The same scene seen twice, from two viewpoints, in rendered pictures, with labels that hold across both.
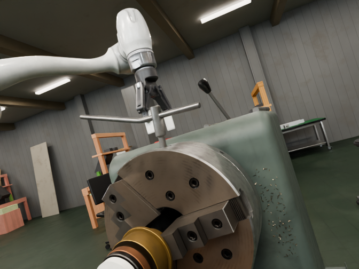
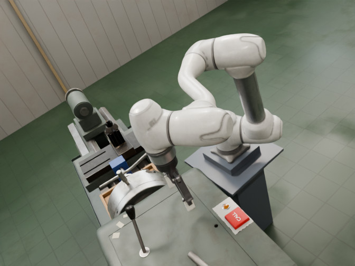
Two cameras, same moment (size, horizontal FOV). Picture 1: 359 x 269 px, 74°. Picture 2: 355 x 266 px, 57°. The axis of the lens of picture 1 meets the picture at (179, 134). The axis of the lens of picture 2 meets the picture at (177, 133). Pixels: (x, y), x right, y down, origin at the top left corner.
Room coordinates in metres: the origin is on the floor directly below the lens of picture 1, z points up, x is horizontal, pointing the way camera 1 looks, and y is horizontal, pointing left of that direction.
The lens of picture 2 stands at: (1.44, -0.41, 2.19)
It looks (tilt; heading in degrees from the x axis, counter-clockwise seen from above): 38 degrees down; 139
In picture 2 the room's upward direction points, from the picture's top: 21 degrees counter-clockwise
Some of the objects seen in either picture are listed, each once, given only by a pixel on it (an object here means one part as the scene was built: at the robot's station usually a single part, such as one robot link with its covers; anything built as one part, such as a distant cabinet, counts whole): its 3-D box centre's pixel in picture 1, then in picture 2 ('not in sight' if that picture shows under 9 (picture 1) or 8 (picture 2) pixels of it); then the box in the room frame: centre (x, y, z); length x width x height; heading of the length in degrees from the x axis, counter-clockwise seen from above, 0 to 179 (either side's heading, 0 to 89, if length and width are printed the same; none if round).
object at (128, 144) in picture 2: not in sight; (121, 145); (-0.01, 0.37, 1.00); 0.20 x 0.10 x 0.05; 156
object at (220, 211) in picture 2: not in sight; (233, 219); (0.98, 0.08, 1.23); 0.13 x 0.08 x 0.06; 156
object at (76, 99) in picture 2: not in sight; (84, 111); (-0.59, 0.55, 1.01); 0.30 x 0.20 x 0.29; 156
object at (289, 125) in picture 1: (273, 143); not in sight; (6.52, -2.38, 0.47); 2.60 x 0.97 x 0.94; 74
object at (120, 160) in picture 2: not in sight; (124, 175); (0.19, 0.19, 1.00); 0.08 x 0.06 x 0.23; 66
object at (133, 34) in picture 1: (133, 34); (153, 124); (0.81, 0.05, 1.64); 0.13 x 0.11 x 0.16; 19
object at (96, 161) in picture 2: not in sight; (113, 154); (-0.06, 0.32, 0.95); 0.43 x 0.18 x 0.04; 66
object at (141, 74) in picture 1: (148, 83); (168, 165); (0.79, 0.05, 1.46); 0.08 x 0.07 x 0.09; 156
